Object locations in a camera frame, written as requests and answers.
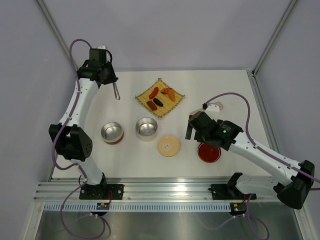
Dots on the red-based steel lunch container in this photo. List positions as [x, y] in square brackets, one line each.
[112, 133]

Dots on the red round lid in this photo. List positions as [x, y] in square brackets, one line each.
[208, 153]

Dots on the right aluminium frame post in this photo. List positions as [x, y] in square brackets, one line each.
[274, 36]

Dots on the black sea cucumber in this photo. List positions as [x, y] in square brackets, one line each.
[158, 102]

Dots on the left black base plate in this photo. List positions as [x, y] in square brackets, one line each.
[102, 192]

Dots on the aluminium frame post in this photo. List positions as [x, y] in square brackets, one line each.
[274, 36]
[44, 9]

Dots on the orange spotted food piece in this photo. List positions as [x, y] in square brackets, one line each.
[166, 91]

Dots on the beige steel lunch container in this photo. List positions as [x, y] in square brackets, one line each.
[146, 129]

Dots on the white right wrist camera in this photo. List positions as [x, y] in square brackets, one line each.
[211, 109]

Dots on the red sausage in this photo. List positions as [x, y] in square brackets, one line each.
[154, 93]

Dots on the metal serving tongs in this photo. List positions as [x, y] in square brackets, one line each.
[116, 91]

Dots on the left aluminium frame post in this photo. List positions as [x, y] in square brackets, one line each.
[44, 9]

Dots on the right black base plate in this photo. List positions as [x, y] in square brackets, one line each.
[220, 191]

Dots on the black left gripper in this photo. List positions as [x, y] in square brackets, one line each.
[112, 78]

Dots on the woven bamboo tray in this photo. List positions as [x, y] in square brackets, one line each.
[168, 105]

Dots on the dark red meat slice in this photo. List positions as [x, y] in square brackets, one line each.
[152, 105]

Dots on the aluminium mounting rail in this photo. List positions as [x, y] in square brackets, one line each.
[172, 189]

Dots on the white slotted cable duct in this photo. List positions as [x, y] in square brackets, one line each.
[139, 207]

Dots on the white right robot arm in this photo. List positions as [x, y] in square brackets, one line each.
[290, 181]

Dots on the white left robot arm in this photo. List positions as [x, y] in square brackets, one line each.
[71, 145]

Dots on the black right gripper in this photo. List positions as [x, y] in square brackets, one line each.
[189, 131]

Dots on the orange fried chicken piece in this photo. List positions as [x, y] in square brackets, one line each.
[171, 95]

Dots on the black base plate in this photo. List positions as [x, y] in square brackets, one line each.
[102, 192]
[220, 191]

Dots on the cream round lid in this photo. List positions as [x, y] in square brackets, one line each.
[168, 146]

